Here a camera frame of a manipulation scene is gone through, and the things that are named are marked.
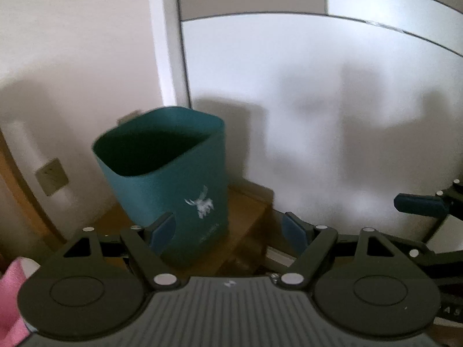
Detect pink cloth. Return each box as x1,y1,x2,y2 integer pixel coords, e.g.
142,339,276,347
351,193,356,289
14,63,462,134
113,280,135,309
0,257,41,347

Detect teal trash bin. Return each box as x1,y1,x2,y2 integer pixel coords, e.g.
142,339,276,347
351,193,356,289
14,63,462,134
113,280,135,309
91,106,229,269

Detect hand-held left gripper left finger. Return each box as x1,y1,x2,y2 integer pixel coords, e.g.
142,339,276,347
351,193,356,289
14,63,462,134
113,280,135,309
63,211,179,290

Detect wooden door frame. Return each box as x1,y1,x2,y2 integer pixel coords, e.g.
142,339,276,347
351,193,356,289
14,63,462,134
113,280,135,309
0,126,69,261

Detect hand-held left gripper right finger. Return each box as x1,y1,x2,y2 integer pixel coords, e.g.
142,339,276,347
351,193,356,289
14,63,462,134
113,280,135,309
280,211,402,291

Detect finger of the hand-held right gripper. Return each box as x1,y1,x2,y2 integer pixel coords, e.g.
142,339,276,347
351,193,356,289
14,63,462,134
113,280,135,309
336,234,440,272
394,179,463,220

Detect beige wall socket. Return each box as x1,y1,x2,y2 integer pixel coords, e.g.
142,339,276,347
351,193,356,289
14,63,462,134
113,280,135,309
35,158,70,197

